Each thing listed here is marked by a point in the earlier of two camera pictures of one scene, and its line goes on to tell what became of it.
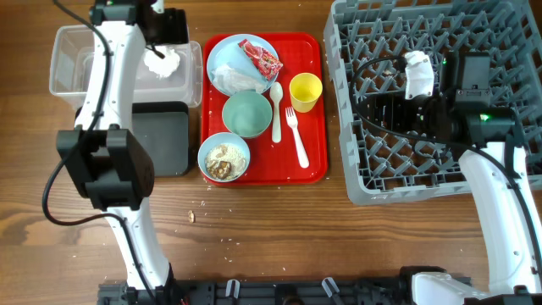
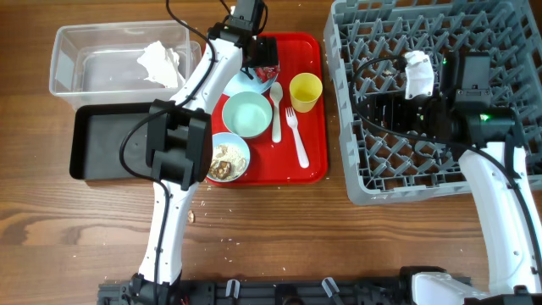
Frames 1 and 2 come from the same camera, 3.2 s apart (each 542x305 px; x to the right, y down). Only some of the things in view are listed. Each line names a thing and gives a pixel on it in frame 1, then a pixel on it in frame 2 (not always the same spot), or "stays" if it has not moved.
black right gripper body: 395,114 stays
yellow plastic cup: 305,91 stays
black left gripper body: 172,29 → 266,54
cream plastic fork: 292,122 stays
